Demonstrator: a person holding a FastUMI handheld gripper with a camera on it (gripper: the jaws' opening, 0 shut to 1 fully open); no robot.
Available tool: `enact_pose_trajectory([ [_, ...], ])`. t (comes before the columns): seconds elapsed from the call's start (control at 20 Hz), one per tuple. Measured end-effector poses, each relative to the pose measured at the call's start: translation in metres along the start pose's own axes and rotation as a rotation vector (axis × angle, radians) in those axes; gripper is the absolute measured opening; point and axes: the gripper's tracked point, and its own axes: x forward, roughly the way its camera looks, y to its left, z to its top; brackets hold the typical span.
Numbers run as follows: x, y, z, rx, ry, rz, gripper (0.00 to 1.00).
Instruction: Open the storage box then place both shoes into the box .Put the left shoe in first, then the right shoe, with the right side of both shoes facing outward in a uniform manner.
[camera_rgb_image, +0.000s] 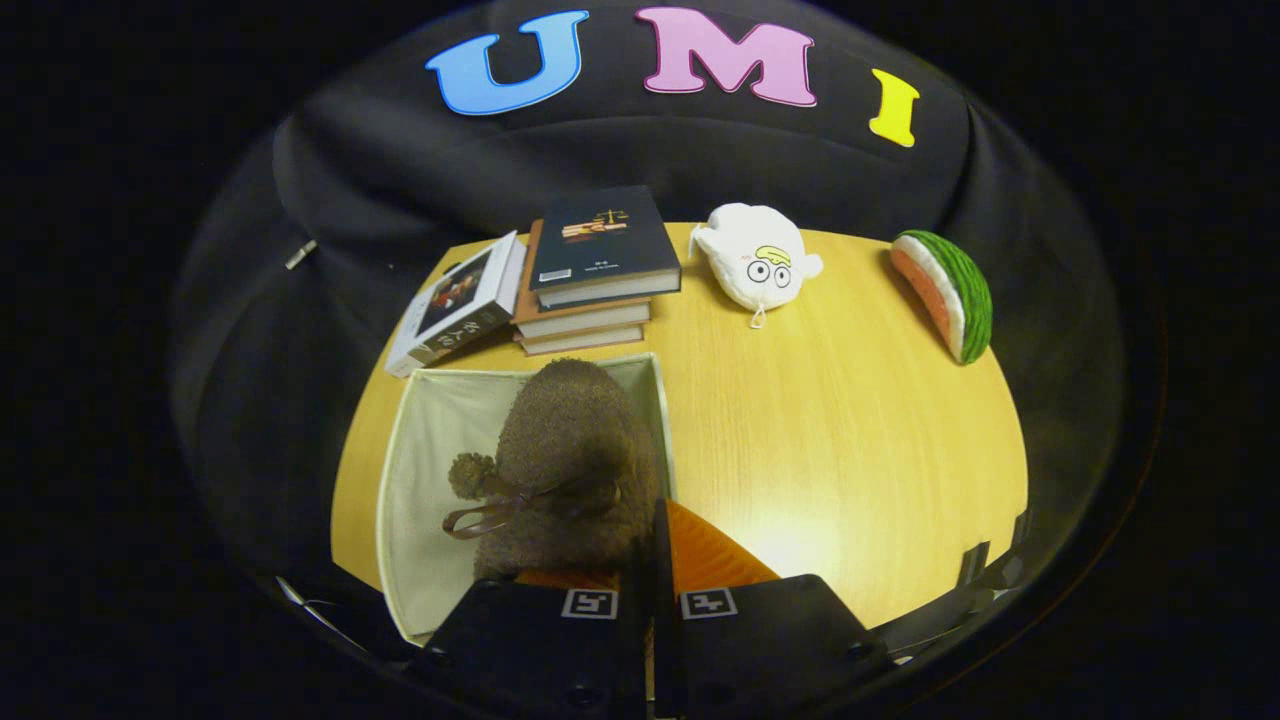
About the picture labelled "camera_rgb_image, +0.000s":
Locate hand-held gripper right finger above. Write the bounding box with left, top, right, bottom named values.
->
left=652, top=499, right=896, bottom=720

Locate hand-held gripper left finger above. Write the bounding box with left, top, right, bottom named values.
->
left=408, top=540, right=651, bottom=720

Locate grey fabric storage box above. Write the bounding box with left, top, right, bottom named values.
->
left=376, top=351, right=677, bottom=646

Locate brown fuzzy shoe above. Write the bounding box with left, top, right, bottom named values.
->
left=442, top=358, right=663, bottom=583

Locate thin beige book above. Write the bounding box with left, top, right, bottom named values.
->
left=520, top=322, right=646, bottom=357

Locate brown cover book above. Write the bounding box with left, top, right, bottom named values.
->
left=511, top=220, right=653, bottom=341

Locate white portrait book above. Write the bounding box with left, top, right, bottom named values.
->
left=385, top=230, right=528, bottom=379

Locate white plush toy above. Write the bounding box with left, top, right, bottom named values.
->
left=688, top=203, right=825, bottom=330

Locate dark blue book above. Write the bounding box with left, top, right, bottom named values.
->
left=528, top=185, right=683, bottom=310

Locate watermelon slice plush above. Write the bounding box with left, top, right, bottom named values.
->
left=890, top=229, right=994, bottom=365

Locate black backdrop cloth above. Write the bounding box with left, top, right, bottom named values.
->
left=170, top=0, right=1131, bottom=621

